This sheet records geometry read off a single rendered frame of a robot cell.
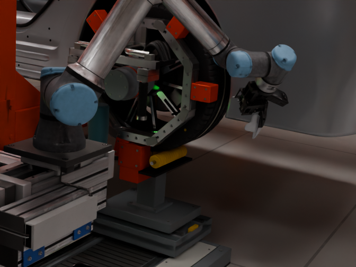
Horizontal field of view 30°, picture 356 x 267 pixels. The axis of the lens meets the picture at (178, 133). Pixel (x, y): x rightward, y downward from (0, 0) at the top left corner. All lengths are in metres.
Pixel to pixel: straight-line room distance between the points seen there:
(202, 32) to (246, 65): 0.17
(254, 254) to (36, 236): 1.82
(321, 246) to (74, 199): 1.97
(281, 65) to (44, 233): 0.81
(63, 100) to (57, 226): 0.32
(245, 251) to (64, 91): 1.84
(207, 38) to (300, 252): 1.68
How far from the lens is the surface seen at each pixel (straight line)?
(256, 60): 1.89
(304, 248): 3.44
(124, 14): 1.71
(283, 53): 1.92
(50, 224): 1.65
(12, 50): 2.83
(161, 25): 2.72
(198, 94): 2.66
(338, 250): 3.49
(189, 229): 3.03
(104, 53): 1.71
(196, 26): 1.93
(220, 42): 1.96
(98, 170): 2.00
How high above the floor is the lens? 1.36
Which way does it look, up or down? 15 degrees down
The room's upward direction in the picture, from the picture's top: 5 degrees clockwise
